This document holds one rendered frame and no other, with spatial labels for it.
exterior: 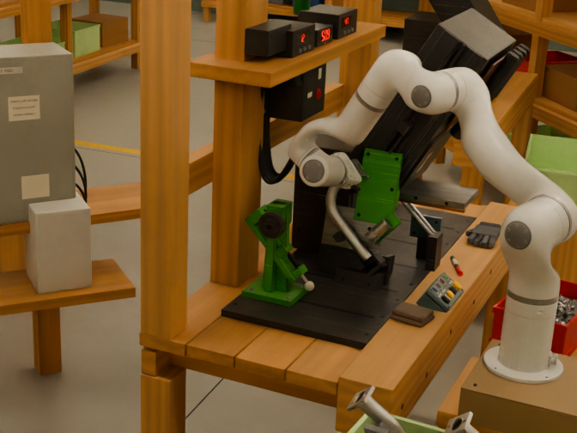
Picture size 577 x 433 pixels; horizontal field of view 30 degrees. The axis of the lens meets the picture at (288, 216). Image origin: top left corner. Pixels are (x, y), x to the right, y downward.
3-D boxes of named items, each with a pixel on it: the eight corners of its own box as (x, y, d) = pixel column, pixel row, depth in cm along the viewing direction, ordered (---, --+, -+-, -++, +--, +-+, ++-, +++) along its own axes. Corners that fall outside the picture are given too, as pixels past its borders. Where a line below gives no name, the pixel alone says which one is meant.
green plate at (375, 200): (399, 225, 316) (410, 154, 314) (391, 226, 309) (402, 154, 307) (362, 218, 321) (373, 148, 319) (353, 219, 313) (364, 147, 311)
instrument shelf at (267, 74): (385, 36, 355) (386, 24, 353) (270, 88, 277) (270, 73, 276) (315, 27, 364) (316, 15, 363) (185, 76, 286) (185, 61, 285)
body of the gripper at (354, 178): (354, 179, 293) (367, 179, 303) (334, 148, 295) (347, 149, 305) (332, 194, 295) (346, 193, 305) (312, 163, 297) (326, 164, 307)
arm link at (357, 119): (331, 70, 271) (277, 155, 289) (376, 112, 267) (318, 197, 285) (349, 64, 278) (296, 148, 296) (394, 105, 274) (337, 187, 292)
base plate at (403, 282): (476, 222, 372) (476, 216, 371) (366, 350, 277) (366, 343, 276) (361, 202, 387) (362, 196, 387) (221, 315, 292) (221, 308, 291)
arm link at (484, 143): (529, 264, 248) (561, 246, 260) (567, 236, 240) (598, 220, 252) (407, 91, 259) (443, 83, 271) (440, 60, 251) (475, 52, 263)
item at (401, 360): (525, 246, 388) (529, 208, 383) (388, 445, 259) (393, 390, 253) (486, 240, 393) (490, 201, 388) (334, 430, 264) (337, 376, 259)
